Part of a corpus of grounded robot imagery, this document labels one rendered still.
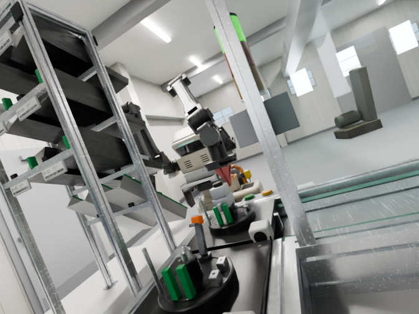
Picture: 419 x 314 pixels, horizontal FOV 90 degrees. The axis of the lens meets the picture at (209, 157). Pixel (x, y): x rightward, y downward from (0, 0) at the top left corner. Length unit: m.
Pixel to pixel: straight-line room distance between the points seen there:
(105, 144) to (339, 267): 0.61
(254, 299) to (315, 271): 0.16
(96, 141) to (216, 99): 11.07
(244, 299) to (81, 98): 0.60
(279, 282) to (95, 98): 0.63
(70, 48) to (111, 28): 4.09
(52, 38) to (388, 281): 0.91
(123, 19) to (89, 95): 4.07
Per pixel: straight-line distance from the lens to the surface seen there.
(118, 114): 0.68
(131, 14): 4.66
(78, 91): 0.69
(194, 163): 1.37
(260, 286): 0.38
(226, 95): 11.51
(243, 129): 0.43
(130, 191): 0.66
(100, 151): 0.64
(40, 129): 0.83
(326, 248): 0.46
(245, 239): 0.52
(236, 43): 0.42
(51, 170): 0.63
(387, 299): 0.50
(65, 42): 0.77
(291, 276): 0.40
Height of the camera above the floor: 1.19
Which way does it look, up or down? 2 degrees down
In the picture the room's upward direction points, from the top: 21 degrees counter-clockwise
